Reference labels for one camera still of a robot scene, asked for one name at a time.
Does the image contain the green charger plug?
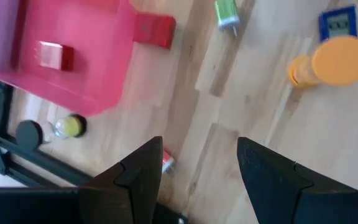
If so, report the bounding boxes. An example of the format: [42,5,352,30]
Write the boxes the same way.
[213,0,241,37]

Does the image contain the dark purple digital clock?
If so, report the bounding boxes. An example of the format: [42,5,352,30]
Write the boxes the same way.
[318,5,358,43]

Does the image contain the dark red charger block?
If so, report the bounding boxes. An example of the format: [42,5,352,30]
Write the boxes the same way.
[132,12,177,50]
[35,40,75,72]

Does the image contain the pink plastic tray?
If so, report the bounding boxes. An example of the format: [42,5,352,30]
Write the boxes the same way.
[0,0,138,118]

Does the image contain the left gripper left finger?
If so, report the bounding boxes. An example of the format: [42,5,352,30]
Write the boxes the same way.
[79,136,165,224]

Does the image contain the orange hourglass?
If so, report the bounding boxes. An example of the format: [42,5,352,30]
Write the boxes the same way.
[286,34,358,90]

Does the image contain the red charger white face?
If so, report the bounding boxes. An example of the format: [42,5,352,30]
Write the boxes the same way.
[162,149,176,174]

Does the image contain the black table frame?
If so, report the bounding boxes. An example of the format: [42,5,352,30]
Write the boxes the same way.
[0,73,94,187]

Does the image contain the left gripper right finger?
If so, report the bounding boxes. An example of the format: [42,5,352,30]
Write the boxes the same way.
[236,136,357,224]

